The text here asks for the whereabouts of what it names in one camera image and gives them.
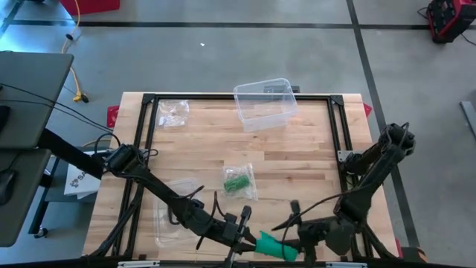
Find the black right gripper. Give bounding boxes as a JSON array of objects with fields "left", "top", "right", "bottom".
[{"left": 271, "top": 200, "right": 330, "bottom": 268}]

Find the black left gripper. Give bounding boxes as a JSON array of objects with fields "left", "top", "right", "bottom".
[{"left": 221, "top": 205, "right": 258, "bottom": 268}]

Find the teal green ribbed bandage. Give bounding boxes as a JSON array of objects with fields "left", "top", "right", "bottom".
[{"left": 254, "top": 230, "right": 300, "bottom": 262}]

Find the clear plastic bag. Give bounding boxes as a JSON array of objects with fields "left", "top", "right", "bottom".
[
  {"left": 155, "top": 99, "right": 190, "bottom": 130},
  {"left": 222, "top": 162, "right": 260, "bottom": 202}
]

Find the clear plastic tray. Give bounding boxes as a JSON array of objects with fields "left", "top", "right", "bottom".
[{"left": 152, "top": 177, "right": 205, "bottom": 249}]

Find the black and orange box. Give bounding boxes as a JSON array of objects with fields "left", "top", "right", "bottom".
[{"left": 395, "top": 237, "right": 428, "bottom": 264}]

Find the clear plastic container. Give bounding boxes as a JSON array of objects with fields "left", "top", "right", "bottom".
[{"left": 233, "top": 77, "right": 300, "bottom": 134}]

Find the white printed cardboard box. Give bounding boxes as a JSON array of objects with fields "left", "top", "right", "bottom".
[{"left": 62, "top": 163, "right": 102, "bottom": 200}]

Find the black desk leg with caster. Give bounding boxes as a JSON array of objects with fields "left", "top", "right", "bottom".
[{"left": 28, "top": 158, "right": 60, "bottom": 239}]

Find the grey metal bar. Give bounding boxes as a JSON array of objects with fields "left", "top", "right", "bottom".
[{"left": 460, "top": 100, "right": 476, "bottom": 141}]

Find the black computer mouse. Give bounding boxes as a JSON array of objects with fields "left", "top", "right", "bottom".
[{"left": 0, "top": 169, "right": 18, "bottom": 206}]

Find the grey desk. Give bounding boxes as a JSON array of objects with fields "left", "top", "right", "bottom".
[{"left": 0, "top": 51, "right": 75, "bottom": 249}]

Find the red bin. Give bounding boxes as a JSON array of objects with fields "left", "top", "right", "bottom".
[{"left": 59, "top": 0, "right": 122, "bottom": 16}]

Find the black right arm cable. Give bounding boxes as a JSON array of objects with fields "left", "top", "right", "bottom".
[{"left": 280, "top": 184, "right": 373, "bottom": 261}]

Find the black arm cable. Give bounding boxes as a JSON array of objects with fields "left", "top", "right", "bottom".
[
  {"left": 280, "top": 184, "right": 373, "bottom": 261},
  {"left": 195, "top": 190, "right": 228, "bottom": 251}
]

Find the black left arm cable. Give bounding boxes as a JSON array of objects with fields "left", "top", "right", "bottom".
[{"left": 195, "top": 190, "right": 228, "bottom": 251}]

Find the silver mounting bracket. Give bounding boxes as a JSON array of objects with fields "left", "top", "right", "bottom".
[
  {"left": 325, "top": 261, "right": 368, "bottom": 268},
  {"left": 117, "top": 260, "right": 161, "bottom": 268}
]

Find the black U-shaped handle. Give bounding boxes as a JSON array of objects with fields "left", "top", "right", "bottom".
[{"left": 167, "top": 206, "right": 181, "bottom": 226}]

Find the black aluminium table frame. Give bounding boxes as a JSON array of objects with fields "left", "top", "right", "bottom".
[{"left": 86, "top": 92, "right": 402, "bottom": 268}]

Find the thin black desk cable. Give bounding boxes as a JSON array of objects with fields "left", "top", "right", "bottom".
[
  {"left": 0, "top": 98, "right": 66, "bottom": 112},
  {"left": 0, "top": 83, "right": 112, "bottom": 133}
]

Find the yellow power cable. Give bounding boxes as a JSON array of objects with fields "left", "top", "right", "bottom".
[{"left": 61, "top": 0, "right": 90, "bottom": 104}]

